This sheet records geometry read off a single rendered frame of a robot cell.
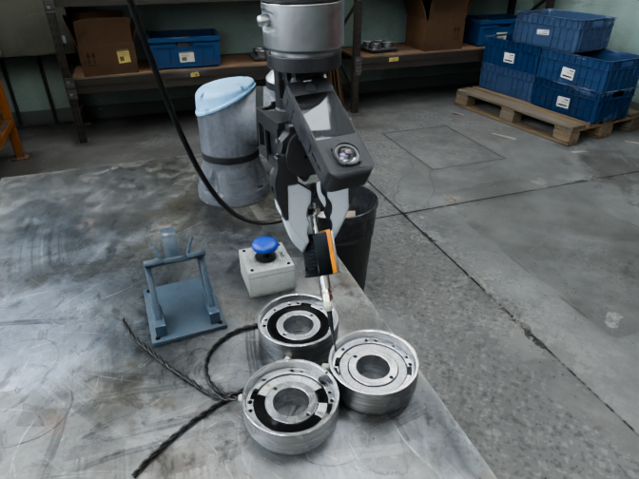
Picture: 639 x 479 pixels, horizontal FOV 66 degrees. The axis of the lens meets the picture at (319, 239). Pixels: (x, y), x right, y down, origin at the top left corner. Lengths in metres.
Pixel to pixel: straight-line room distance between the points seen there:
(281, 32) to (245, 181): 0.57
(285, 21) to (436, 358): 1.52
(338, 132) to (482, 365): 1.48
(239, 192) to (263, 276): 0.30
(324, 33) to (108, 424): 0.47
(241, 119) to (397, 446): 0.64
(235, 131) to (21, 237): 0.43
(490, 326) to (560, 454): 0.55
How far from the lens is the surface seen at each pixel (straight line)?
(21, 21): 4.25
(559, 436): 1.73
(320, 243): 0.53
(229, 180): 1.00
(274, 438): 0.53
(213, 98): 0.95
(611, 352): 2.09
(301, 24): 0.45
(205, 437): 0.59
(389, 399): 0.57
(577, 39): 4.18
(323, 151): 0.43
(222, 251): 0.87
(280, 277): 0.74
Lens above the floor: 1.26
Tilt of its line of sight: 31 degrees down
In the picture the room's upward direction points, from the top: straight up
